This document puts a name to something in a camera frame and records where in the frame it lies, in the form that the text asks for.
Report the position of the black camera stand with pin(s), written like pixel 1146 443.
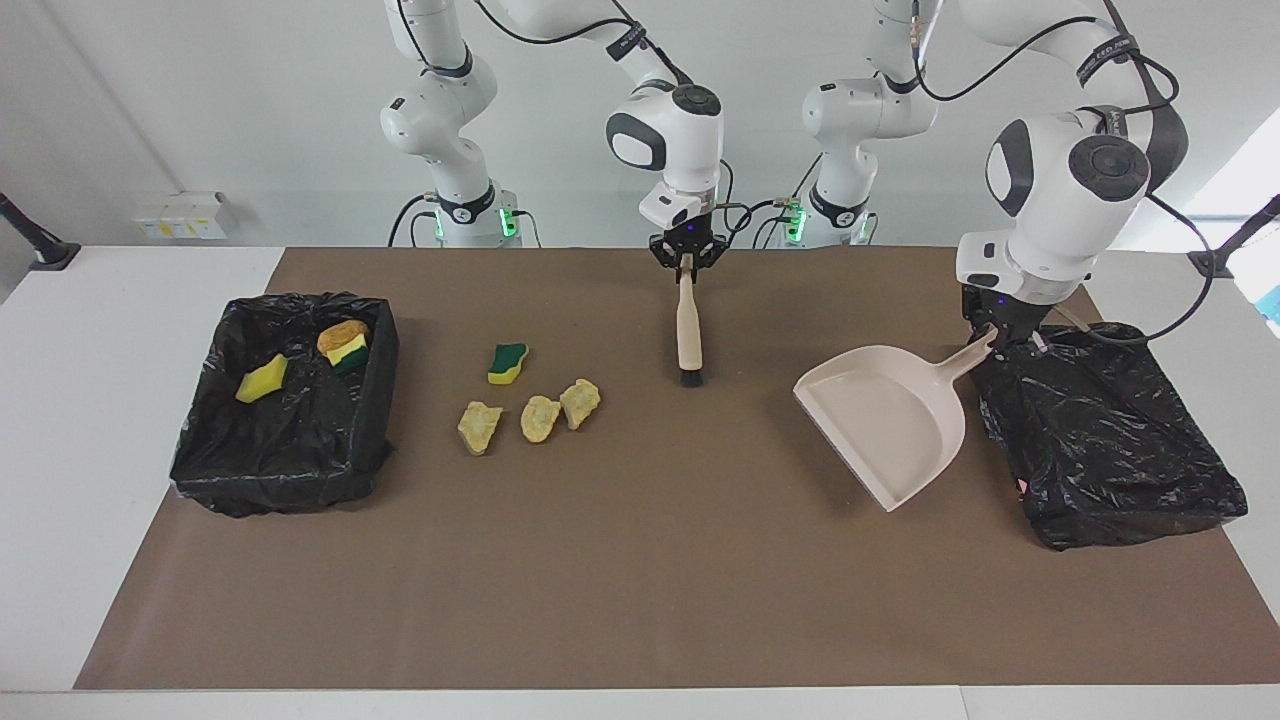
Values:
pixel 1215 262
pixel 55 255

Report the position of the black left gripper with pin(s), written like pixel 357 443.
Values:
pixel 1000 308

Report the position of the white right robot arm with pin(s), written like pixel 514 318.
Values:
pixel 680 140

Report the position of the black lined bin pink spot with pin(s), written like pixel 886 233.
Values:
pixel 1120 450

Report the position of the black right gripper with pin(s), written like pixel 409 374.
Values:
pixel 688 240

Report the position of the beige foam chunk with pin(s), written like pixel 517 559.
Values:
pixel 540 420
pixel 480 428
pixel 580 402

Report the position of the yellow notched sponge piece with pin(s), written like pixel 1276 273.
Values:
pixel 262 380

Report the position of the blue item at table edge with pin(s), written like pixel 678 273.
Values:
pixel 1273 305

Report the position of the small yellow green sponge piece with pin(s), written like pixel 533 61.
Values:
pixel 348 352

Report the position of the brown oval sponge piece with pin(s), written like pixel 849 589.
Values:
pixel 340 330

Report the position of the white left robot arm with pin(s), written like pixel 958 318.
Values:
pixel 1060 180

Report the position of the beige plastic dustpan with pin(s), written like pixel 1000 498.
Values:
pixel 890 420

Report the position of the black bag lined bin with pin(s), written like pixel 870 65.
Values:
pixel 290 450

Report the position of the beige hand brush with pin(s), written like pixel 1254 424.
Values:
pixel 689 330

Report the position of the green topped yellow sponge piece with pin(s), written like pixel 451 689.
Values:
pixel 508 362

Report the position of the white wall box yellow labels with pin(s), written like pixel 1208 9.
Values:
pixel 180 220

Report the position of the brown table mat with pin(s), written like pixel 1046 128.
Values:
pixel 640 620

